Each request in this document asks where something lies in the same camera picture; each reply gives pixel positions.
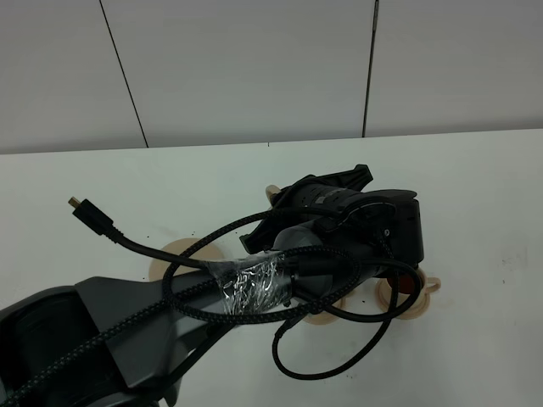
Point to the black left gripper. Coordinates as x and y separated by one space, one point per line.
319 192

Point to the tan ceramic teapot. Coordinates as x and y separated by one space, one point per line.
271 191

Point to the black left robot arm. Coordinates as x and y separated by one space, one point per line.
326 244

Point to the tan saucer near teapot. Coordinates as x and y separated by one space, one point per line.
325 318

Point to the tan teacup far side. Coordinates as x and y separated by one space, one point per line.
429 285

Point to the tan saucer far side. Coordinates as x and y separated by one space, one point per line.
383 292

